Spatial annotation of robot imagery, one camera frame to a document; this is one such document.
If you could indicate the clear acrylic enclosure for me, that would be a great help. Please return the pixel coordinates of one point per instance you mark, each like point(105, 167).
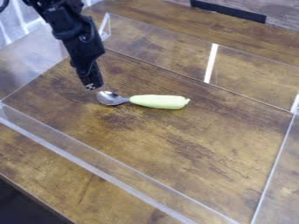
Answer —
point(217, 162)

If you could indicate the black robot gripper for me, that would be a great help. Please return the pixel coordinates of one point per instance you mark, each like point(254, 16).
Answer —
point(77, 31)

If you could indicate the green handled metal spoon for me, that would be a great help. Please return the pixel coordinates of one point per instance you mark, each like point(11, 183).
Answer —
point(154, 101)

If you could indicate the black bar at back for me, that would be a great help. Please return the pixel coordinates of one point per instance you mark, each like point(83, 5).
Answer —
point(237, 13)

